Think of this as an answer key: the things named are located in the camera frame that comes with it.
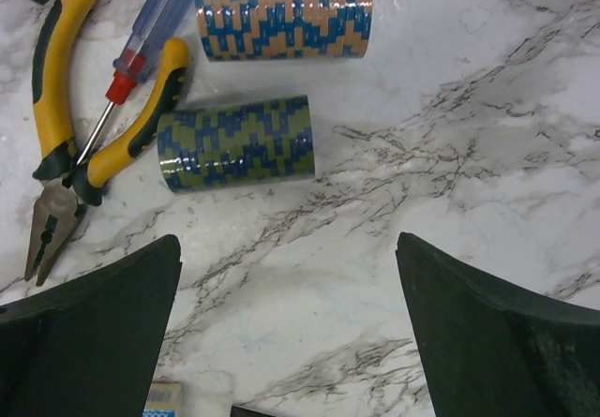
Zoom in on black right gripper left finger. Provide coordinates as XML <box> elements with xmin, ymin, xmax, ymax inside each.
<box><xmin>1</xmin><ymin>234</ymin><xmax>182</xmax><ymax>416</ymax></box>

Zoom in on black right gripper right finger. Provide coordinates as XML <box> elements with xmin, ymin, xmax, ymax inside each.
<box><xmin>396</xmin><ymin>232</ymin><xmax>599</xmax><ymax>416</ymax></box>

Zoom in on blue playing card deck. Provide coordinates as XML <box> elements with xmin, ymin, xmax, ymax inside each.
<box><xmin>142</xmin><ymin>382</ymin><xmax>183</xmax><ymax>417</ymax></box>

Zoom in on green blue poker chip stack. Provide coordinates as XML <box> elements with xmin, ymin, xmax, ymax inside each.
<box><xmin>157</xmin><ymin>95</ymin><xmax>315</xmax><ymax>193</ymax></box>

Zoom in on orange blue poker chip stack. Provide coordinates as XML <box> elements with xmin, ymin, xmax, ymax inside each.
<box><xmin>195</xmin><ymin>0</ymin><xmax>373</xmax><ymax>61</ymax></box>

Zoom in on yellow black pliers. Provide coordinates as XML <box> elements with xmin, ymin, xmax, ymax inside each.
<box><xmin>24</xmin><ymin>0</ymin><xmax>190</xmax><ymax>286</ymax></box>

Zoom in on clear handle red screwdriver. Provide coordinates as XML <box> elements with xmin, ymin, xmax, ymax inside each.
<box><xmin>76</xmin><ymin>0</ymin><xmax>192</xmax><ymax>165</ymax></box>

